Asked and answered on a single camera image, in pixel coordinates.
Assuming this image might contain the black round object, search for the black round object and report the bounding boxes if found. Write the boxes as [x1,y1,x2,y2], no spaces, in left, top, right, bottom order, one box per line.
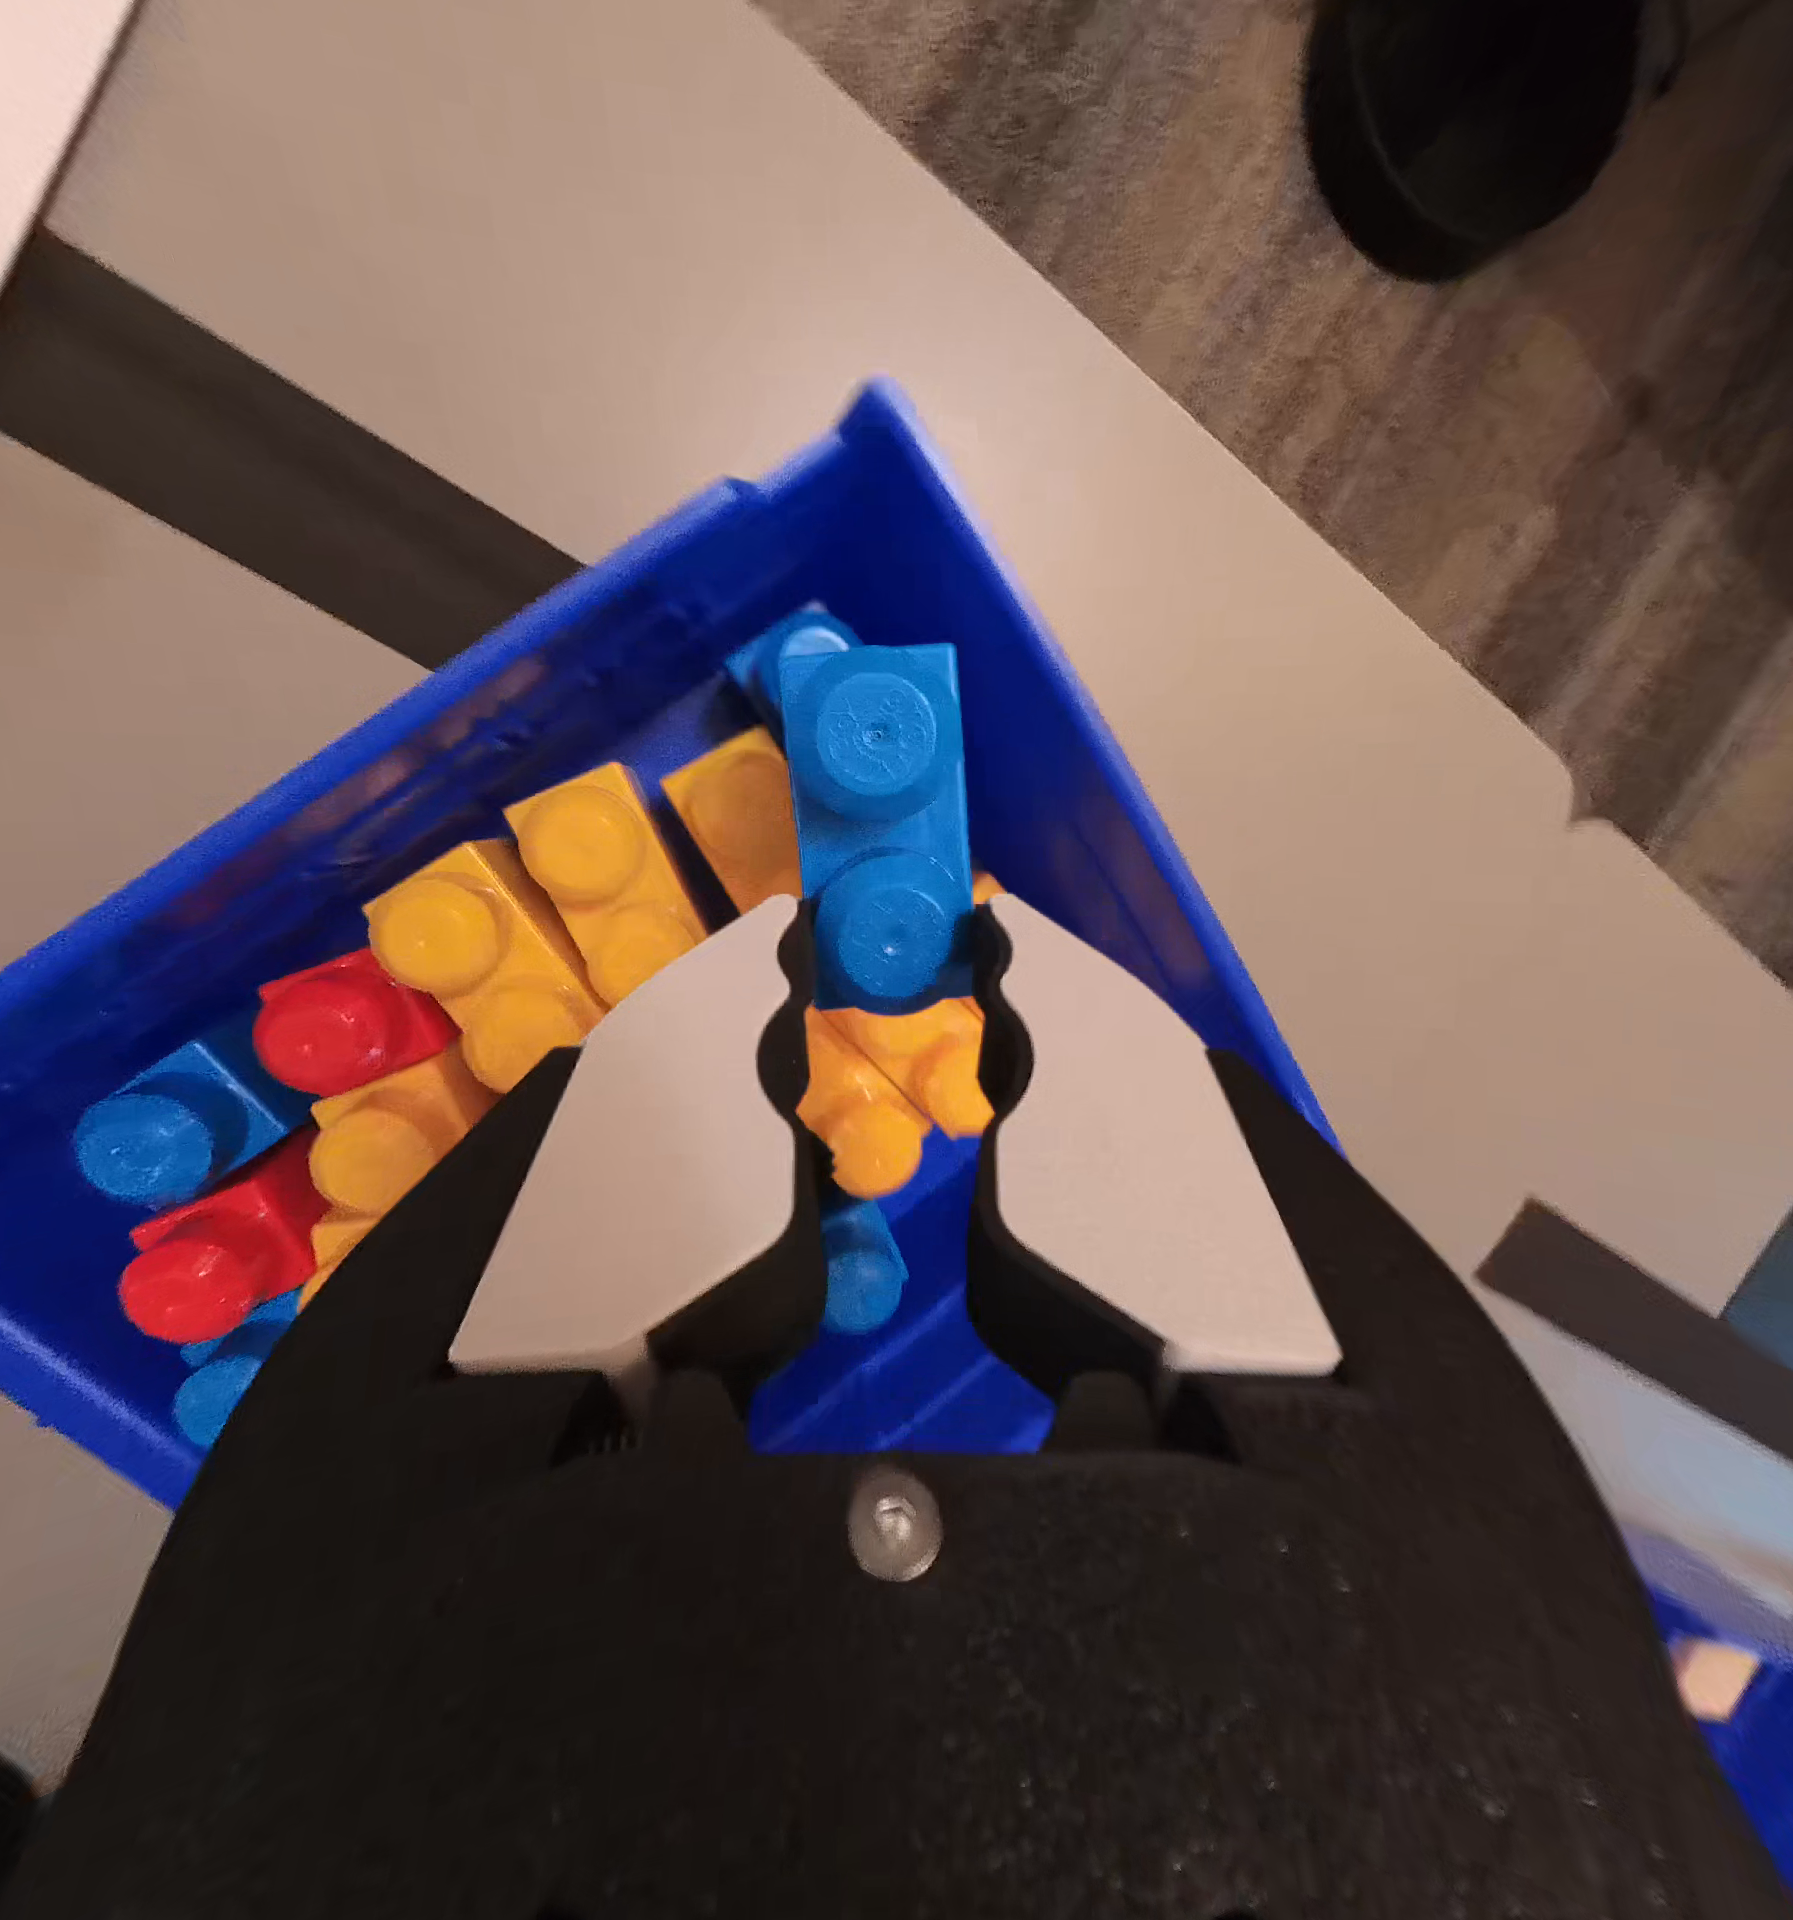
[1305,0,1690,288]

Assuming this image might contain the pile of colourful building blocks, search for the pile of colourful building blocks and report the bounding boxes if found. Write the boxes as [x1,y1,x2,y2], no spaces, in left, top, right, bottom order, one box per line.
[71,600,1005,1448]

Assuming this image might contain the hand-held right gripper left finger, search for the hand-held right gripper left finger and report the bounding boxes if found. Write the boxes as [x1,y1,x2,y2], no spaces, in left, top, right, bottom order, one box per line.
[448,893,828,1405]

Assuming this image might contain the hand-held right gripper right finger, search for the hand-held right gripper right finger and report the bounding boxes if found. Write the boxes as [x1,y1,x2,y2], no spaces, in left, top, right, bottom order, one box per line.
[968,893,1349,1397]

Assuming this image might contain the blue two-stud building block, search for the blue two-stud building block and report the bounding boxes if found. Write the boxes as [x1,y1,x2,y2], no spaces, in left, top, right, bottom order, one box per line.
[773,643,984,1013]

